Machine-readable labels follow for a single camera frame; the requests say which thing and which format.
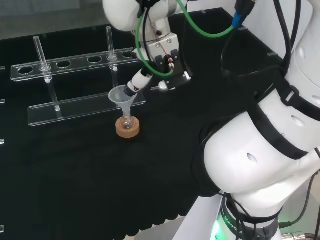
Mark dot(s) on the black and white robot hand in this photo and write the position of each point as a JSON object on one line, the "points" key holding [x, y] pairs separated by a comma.
{"points": [[162, 47]]}

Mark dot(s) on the clear weighing funnel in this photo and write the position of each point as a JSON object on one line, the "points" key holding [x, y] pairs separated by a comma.
{"points": [[155, 88]]}

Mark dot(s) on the translucent plastic funnel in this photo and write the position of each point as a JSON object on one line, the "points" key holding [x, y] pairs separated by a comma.
{"points": [[116, 96]]}

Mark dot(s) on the clear acrylic funnel stand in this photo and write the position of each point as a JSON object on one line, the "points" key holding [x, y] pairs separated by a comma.
{"points": [[75, 110]]}

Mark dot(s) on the small round-bottom glass flask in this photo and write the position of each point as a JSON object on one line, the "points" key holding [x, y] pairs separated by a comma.
{"points": [[126, 123]]}

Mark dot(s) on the black bench cloth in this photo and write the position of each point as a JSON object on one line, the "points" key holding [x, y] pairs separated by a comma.
{"points": [[75, 175]]}

